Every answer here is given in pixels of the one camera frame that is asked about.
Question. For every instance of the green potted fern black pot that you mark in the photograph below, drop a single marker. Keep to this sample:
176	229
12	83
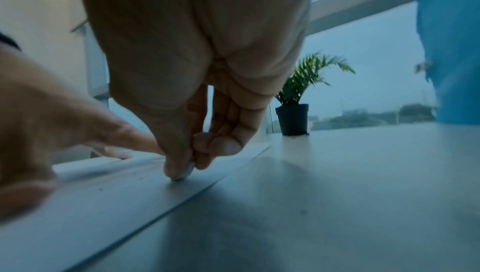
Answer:
292	119

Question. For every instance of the person's right hand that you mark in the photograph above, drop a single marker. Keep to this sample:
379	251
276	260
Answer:
187	42

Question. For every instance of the person's left hand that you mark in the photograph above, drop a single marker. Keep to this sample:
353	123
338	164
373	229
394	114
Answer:
45	122

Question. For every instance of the white paper sheet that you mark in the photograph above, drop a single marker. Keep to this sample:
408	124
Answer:
112	211

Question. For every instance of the blue patterned cushion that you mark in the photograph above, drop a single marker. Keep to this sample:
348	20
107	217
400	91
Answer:
450	42

